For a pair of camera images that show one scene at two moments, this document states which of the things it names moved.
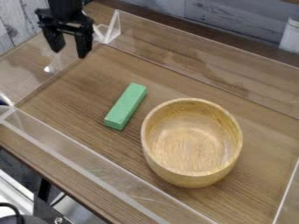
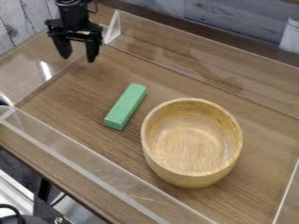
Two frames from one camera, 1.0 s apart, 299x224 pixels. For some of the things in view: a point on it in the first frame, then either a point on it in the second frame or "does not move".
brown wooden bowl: x=190 y=140 does not move
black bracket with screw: x=46 y=212 does not move
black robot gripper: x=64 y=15 to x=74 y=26
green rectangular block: x=125 y=106 does not move
